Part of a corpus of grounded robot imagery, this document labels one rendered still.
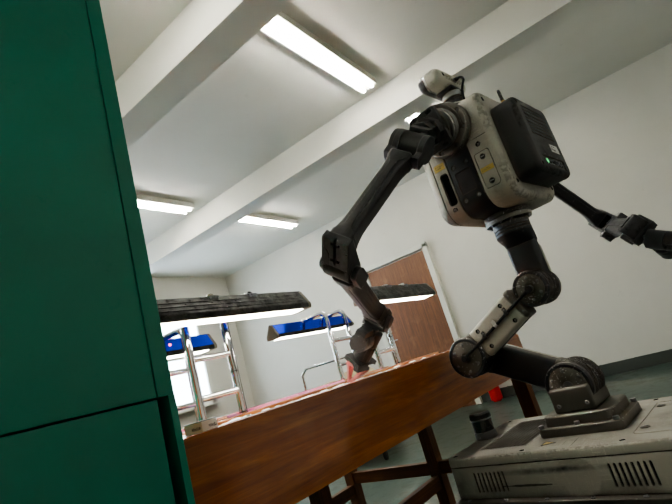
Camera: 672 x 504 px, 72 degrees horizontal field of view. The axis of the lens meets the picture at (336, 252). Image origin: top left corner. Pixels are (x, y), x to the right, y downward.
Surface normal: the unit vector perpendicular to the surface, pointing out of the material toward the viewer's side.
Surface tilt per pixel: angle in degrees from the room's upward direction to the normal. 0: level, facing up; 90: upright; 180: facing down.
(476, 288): 90
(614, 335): 90
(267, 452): 90
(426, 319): 90
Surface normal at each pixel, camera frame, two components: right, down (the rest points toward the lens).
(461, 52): -0.57, -0.05
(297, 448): 0.73, -0.37
